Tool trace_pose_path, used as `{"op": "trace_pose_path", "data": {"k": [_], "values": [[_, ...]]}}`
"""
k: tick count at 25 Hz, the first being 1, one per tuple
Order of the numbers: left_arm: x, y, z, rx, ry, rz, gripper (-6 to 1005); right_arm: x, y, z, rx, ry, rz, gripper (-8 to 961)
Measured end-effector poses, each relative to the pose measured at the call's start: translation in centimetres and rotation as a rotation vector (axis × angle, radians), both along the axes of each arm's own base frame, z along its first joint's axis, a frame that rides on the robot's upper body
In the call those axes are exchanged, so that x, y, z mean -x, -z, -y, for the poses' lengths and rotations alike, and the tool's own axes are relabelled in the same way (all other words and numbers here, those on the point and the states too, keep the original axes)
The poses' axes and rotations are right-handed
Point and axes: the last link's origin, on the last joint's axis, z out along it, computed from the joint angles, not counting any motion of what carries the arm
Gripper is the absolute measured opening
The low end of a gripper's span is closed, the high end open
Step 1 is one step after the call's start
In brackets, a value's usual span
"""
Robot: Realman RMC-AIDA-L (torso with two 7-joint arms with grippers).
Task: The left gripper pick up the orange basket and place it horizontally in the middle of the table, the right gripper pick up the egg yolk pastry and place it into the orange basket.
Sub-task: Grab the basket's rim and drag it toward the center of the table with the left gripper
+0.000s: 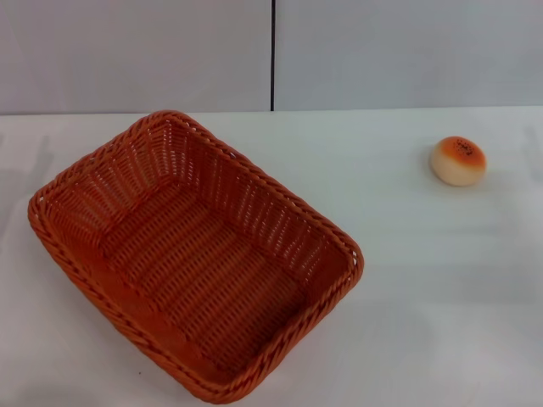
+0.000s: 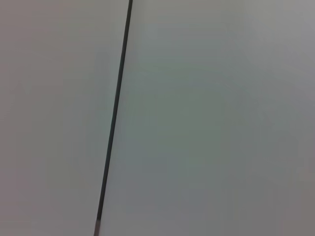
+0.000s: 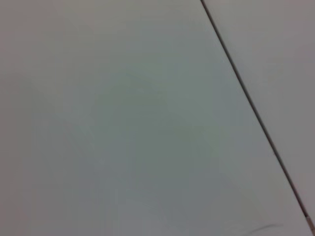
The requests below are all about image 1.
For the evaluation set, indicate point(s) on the orange woven plastic basket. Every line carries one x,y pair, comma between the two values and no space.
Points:
199,271

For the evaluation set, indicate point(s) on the round bread bun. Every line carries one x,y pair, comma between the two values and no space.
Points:
458,163

